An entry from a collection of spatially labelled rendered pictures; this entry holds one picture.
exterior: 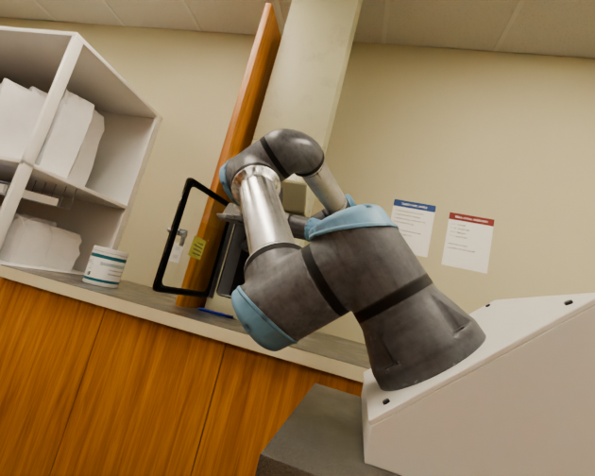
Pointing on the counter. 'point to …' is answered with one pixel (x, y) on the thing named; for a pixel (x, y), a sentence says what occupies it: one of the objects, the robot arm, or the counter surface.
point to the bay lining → (233, 263)
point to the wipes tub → (105, 267)
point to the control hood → (295, 196)
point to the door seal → (175, 238)
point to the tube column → (310, 68)
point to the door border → (169, 246)
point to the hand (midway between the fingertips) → (219, 217)
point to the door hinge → (221, 261)
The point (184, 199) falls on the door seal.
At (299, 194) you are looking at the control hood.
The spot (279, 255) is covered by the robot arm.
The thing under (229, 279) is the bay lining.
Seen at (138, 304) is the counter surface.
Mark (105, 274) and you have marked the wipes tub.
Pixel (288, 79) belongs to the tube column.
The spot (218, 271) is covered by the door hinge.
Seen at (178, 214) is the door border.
